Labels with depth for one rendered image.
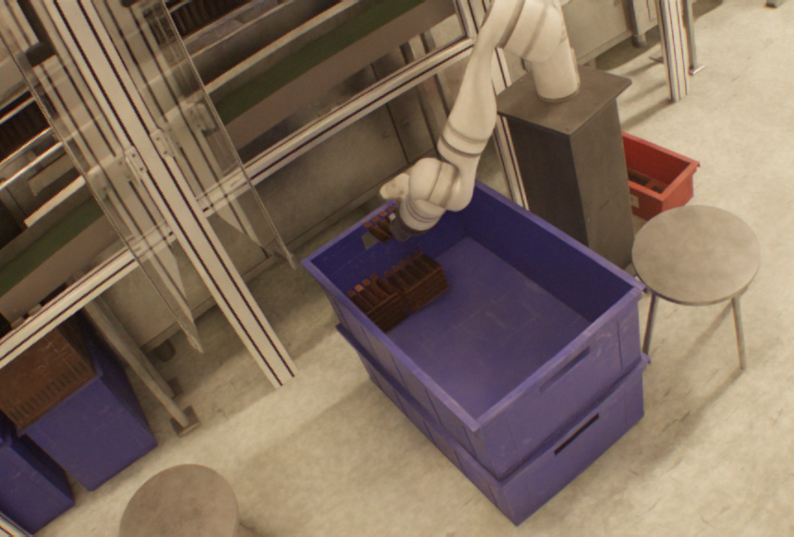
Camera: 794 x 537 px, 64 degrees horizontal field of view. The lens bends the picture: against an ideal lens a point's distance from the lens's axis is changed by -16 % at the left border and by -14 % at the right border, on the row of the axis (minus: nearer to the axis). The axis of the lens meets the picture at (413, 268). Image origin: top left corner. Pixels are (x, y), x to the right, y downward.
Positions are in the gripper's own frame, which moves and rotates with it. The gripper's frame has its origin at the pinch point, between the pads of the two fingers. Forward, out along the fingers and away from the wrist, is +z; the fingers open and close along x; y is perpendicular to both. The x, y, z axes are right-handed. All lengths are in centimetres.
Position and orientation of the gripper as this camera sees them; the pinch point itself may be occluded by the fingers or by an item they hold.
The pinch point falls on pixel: (395, 222)
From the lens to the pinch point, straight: 153.6
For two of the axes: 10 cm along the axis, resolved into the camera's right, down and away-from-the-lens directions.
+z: -2.0, 1.8, 9.6
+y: 5.9, 8.1, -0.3
